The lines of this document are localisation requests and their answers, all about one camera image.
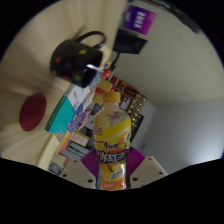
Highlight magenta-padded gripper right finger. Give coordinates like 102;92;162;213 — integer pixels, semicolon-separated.
125;145;169;189

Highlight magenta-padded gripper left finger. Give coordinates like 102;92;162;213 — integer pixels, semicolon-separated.
59;148;101;190

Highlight yellow-labelled orange-capped drink bottle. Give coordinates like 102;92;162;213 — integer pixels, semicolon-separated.
93;91;132;191

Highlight beige notebook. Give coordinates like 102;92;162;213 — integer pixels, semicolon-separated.
35;133;61;169

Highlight blue book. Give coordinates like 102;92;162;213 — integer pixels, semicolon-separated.
68;106;93;133

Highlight teal book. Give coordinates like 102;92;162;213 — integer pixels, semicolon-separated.
44;94;76;134

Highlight white book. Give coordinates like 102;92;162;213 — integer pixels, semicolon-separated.
63;84;91;111

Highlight flat round red coaster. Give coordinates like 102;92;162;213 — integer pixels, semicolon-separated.
18;93;47;132

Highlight yellow gift box, red ribbon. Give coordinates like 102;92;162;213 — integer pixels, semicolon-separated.
95;79;115;94

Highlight white stirrer with red ball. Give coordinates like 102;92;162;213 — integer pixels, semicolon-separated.
87;63;113;80

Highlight black mug with coloured dots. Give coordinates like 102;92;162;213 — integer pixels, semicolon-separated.
49;31;106;88

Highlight purple sign board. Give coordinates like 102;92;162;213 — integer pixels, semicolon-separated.
123;4;158;35

